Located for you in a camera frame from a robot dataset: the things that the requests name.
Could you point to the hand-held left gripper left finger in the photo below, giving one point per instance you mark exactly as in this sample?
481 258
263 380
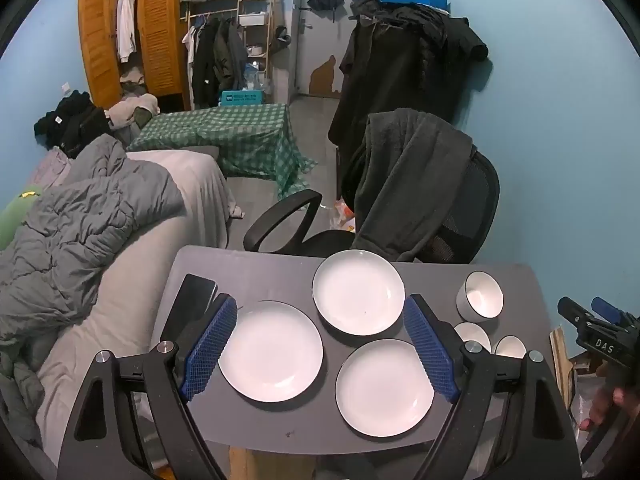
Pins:
210 350

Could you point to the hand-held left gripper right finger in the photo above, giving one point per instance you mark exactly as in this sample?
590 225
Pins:
431 350

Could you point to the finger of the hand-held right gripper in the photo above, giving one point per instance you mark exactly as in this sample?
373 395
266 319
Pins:
606 309
575 312

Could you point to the small white bowl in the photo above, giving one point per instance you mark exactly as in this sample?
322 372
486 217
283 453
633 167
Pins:
510 347
470 335

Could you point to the white plate dark rim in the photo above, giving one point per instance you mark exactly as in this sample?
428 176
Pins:
382 390
270 352
357 292

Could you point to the large white bowl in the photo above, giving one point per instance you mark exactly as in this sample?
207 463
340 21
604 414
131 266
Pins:
482 292

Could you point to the person's right hand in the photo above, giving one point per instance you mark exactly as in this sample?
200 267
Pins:
602 405

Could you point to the cardboard sheets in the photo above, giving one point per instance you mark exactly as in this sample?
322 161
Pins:
561 360

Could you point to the black smartphone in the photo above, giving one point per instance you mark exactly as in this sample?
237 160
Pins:
187 300

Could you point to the wooden board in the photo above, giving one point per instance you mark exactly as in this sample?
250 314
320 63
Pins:
242 464

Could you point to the black mesh office chair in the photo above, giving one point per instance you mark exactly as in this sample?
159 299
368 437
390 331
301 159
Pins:
475 200

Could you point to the orange plastic bag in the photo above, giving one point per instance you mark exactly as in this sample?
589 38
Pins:
344 215

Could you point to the grey duvet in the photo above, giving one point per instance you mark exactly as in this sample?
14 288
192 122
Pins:
75 225

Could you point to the green checked tablecloth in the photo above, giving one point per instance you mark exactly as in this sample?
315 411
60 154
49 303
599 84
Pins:
225 130

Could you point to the green pillow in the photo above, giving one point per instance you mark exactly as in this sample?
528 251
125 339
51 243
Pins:
15 215

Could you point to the lilac cloth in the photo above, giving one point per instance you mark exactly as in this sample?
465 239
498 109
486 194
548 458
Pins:
50 165

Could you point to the beige clothes pile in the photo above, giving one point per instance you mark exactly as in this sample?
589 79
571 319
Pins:
132 110

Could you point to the teal plastic crate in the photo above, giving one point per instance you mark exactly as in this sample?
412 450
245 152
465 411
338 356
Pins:
242 98

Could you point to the black clothes pile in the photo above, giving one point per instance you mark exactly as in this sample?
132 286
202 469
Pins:
75 120

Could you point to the black coats on rack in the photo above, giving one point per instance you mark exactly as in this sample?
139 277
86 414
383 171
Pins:
400 70

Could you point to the hanging dark jackets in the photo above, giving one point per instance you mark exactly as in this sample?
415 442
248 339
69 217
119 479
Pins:
220 60

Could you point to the wooden shelf unit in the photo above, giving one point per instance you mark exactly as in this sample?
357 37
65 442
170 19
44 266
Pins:
270 60

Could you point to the wooden louvred wardrobe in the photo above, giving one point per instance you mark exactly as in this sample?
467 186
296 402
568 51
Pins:
160 35

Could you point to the black hanging bag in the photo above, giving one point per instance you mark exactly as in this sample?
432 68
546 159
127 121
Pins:
282 39

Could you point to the grey door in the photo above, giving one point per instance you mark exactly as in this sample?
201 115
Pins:
320 45

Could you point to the white hanging shirt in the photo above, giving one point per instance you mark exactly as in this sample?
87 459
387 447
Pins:
126 25

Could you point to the white wall socket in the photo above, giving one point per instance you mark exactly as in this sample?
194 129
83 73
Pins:
65 87

